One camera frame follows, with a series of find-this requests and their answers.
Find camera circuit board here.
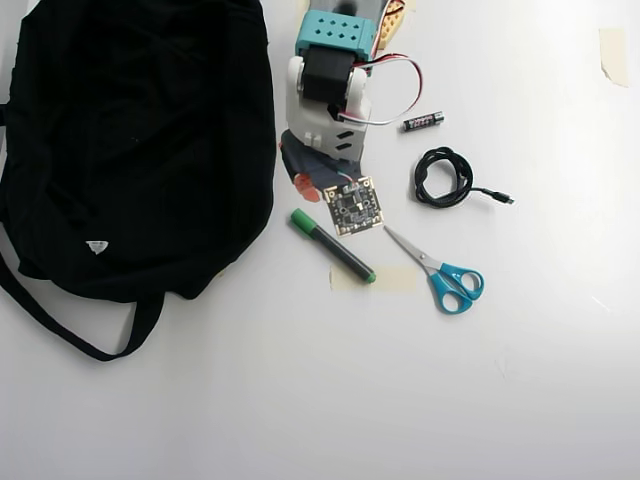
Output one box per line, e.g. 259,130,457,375
322,175,386,238

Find green capped black marker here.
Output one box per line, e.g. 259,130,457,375
290,208,377,285

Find long beige masking tape strip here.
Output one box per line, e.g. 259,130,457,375
328,264,419,294

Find blue handled scissors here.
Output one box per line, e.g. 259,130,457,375
382,224,485,315

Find black coiled usb cable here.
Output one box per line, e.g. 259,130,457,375
412,146,516,209

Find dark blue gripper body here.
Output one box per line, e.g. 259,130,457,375
278,128,364,194

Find black aaa battery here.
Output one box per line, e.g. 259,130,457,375
401,112,446,134

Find black fabric bag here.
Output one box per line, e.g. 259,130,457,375
0,0,279,364

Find beige masking tape piece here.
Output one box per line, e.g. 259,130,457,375
598,27,629,89

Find red white servo wire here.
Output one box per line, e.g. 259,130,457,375
337,52,424,126

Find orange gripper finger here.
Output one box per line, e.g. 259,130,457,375
292,172,322,204

